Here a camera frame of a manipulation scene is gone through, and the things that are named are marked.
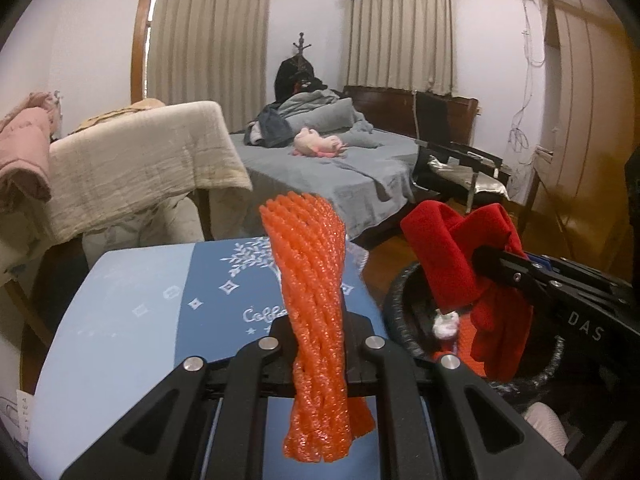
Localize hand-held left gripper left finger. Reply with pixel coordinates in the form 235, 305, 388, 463
60, 317, 301, 480

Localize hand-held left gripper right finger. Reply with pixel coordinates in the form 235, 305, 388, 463
342, 312, 581, 480

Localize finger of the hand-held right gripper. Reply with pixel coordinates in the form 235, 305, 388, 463
527, 255, 616, 288
472, 245, 556, 306

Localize black trash bin with bag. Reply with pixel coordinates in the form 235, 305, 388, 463
382, 260, 566, 396

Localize orange foam net sleeve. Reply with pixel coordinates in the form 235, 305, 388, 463
259, 192, 377, 463
434, 320, 481, 362

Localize red cloth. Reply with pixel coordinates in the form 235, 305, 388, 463
400, 200, 533, 381

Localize white crumpled tissue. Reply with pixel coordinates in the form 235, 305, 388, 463
432, 310, 460, 340

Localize wooden side table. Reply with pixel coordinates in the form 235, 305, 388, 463
517, 145, 556, 241

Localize pale pink knit cloth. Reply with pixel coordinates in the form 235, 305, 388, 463
522, 402, 568, 456

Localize silver cushion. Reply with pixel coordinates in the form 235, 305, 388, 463
425, 155, 508, 196

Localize blue tree print tablecloth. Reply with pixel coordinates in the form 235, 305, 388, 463
27, 235, 431, 480

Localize wooden wardrobe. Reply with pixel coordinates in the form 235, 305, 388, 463
520, 0, 640, 271

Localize grey bed sheet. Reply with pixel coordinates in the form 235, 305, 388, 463
229, 127, 426, 241

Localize beige upholstered chair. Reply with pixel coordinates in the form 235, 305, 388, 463
80, 192, 211, 268

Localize wooden bed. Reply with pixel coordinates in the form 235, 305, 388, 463
227, 85, 481, 251

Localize pink plush toy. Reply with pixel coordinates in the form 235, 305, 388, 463
292, 128, 348, 158

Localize dark clothes pile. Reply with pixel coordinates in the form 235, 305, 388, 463
244, 110, 296, 148

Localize beige blanket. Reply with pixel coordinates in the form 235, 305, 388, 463
47, 101, 253, 243

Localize grey duvet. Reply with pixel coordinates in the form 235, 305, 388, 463
272, 89, 386, 148

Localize narrow beige curtain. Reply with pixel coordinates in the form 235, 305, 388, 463
346, 0, 457, 96

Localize white printed bag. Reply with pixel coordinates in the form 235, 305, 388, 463
0, 390, 36, 461

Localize black coat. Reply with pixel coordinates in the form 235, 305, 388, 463
275, 57, 326, 106

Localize tan cloth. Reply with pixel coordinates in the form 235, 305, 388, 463
82, 99, 166, 131

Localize wooden coat rack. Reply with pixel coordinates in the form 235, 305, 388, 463
290, 32, 313, 61

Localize wide beige curtain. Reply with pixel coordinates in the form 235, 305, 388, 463
145, 0, 273, 136

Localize pink quilt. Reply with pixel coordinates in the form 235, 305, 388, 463
0, 91, 63, 201

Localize black metal frame chair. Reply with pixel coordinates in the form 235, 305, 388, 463
412, 91, 511, 216

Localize white hanging cables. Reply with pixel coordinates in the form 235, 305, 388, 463
507, 0, 546, 161

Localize wooden window frame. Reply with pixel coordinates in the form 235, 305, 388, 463
131, 0, 156, 103

